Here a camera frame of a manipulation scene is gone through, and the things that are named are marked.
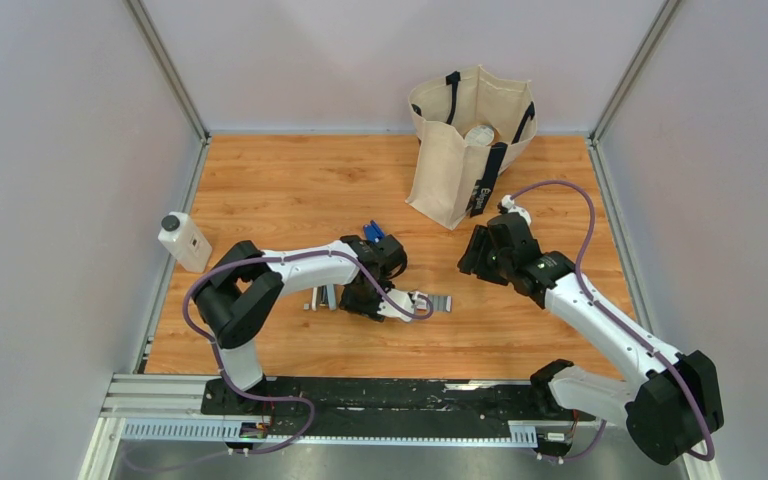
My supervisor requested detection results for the blue black stapler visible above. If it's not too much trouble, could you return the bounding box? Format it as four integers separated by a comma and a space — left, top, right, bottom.
363, 220, 386, 243

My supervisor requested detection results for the red white staples box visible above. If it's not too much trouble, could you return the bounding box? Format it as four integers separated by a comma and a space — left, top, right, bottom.
415, 292, 453, 313

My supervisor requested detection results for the light grey white stapler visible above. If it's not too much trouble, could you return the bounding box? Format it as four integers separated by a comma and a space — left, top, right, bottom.
310, 284, 338, 311

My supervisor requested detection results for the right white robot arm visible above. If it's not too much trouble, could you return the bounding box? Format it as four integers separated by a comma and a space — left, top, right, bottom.
458, 212, 724, 465

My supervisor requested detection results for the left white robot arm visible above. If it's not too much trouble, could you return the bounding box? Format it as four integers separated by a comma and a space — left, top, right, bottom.
182, 235, 427, 415

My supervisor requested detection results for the white roll in bag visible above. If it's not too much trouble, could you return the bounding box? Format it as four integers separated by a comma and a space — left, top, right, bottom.
464, 124, 496, 147

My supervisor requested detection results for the cream canvas tote bag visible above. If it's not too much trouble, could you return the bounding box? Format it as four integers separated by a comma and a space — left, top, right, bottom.
406, 65, 537, 230

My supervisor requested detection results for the white bottle black cap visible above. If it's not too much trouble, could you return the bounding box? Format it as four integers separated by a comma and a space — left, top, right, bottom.
157, 211, 213, 273

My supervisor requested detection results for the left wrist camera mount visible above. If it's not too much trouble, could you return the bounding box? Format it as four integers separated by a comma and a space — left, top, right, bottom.
378, 289, 434, 323

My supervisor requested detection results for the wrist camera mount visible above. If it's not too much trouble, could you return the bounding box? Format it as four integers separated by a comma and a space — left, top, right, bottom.
378, 289, 434, 323
497, 195, 532, 225

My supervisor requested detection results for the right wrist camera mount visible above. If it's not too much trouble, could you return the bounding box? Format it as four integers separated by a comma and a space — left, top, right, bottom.
497, 195, 532, 225

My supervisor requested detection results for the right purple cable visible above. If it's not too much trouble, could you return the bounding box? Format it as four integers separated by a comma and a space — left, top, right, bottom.
509, 180, 717, 463

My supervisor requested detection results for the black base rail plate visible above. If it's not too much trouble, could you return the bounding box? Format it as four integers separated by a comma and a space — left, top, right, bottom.
200, 376, 590, 439

